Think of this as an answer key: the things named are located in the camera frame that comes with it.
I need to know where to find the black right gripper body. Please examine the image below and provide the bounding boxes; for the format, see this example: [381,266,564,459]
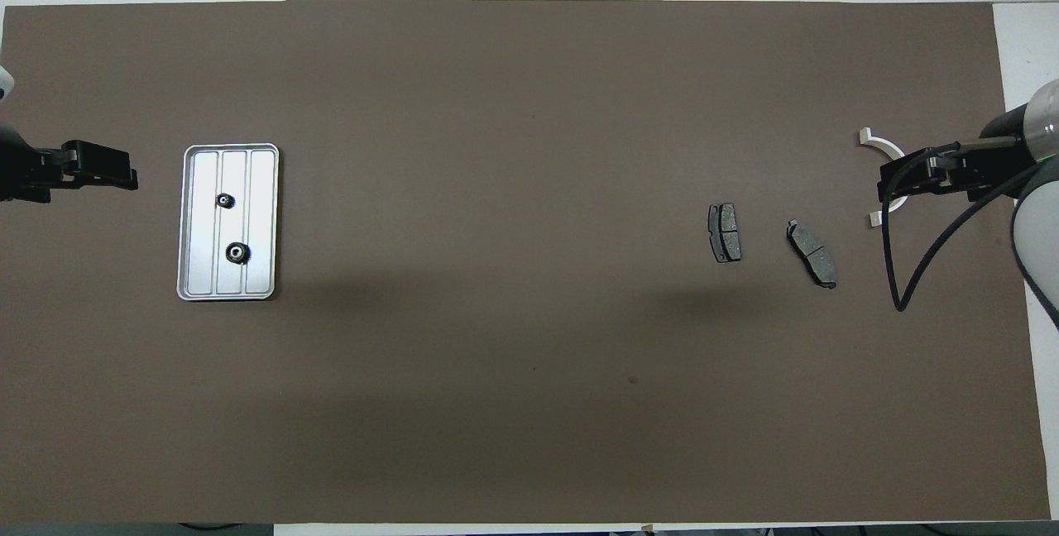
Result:
[939,106,1035,198]

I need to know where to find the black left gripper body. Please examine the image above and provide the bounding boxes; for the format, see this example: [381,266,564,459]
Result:
[0,124,75,203]

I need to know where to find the silver metal compartment tray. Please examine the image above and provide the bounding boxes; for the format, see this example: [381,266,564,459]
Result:
[176,143,280,302]

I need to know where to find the long dark brake pad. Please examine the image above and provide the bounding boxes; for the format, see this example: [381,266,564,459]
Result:
[785,219,839,290]

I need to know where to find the short dark brake pad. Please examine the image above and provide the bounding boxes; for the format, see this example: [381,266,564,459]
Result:
[707,203,743,264]

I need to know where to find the brown table mat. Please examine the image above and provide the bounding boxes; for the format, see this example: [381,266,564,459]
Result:
[0,0,1052,524]

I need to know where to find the white semicircular plastic bracket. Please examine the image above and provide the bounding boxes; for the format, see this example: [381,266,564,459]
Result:
[859,127,911,228]

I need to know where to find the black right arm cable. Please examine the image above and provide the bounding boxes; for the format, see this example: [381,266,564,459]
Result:
[881,136,1047,312]

